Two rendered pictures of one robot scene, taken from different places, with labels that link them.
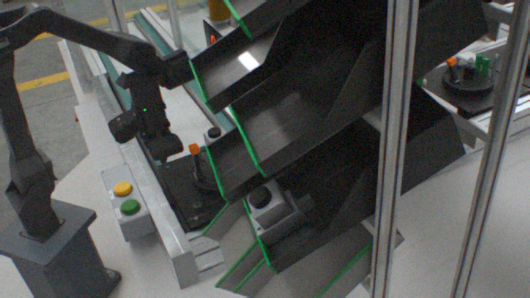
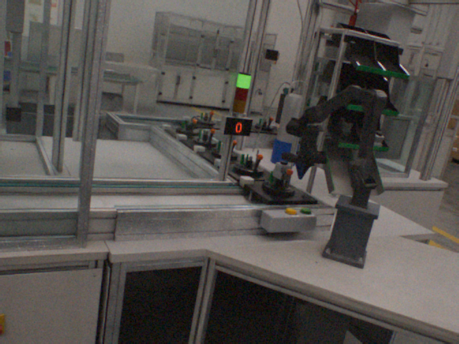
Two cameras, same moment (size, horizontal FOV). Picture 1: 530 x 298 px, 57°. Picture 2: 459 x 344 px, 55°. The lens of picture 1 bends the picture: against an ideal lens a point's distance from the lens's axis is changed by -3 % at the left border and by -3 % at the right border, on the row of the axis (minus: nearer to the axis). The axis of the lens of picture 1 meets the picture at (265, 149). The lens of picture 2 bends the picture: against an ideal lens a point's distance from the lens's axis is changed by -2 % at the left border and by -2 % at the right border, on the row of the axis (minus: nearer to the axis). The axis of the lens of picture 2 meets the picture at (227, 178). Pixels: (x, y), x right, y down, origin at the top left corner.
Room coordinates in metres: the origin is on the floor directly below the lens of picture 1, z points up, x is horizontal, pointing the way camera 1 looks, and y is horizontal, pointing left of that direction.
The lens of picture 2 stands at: (1.35, 1.86, 1.50)
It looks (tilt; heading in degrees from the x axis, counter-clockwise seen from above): 16 degrees down; 262
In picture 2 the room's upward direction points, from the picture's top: 11 degrees clockwise
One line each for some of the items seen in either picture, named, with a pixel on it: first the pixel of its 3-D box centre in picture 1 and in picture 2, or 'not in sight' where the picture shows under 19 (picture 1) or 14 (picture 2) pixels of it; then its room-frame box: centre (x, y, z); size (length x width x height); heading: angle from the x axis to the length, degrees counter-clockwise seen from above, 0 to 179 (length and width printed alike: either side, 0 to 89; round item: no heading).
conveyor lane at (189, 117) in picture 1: (192, 131); (209, 202); (1.17, 0.20, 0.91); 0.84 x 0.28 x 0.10; 23
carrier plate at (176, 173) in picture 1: (222, 178); (277, 192); (0.89, 0.10, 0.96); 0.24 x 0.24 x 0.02; 23
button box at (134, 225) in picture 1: (126, 199); (289, 220); (0.88, 0.34, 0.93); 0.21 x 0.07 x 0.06; 23
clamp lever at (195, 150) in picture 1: (199, 158); (287, 178); (0.87, 0.14, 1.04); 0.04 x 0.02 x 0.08; 113
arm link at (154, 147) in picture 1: (151, 117); (306, 151); (0.84, 0.22, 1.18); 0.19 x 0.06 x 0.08; 23
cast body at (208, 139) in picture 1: (220, 142); (281, 168); (0.89, 0.09, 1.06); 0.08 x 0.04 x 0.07; 113
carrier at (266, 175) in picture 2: not in sight; (249, 162); (0.99, -0.13, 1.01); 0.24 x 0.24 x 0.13; 23
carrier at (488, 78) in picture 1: (469, 70); not in sight; (1.18, -0.58, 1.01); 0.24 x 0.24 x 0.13; 23
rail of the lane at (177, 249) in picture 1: (133, 154); (235, 218); (1.08, 0.35, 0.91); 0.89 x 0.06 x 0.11; 23
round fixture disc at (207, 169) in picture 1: (221, 172); (278, 188); (0.89, 0.10, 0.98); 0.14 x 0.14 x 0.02
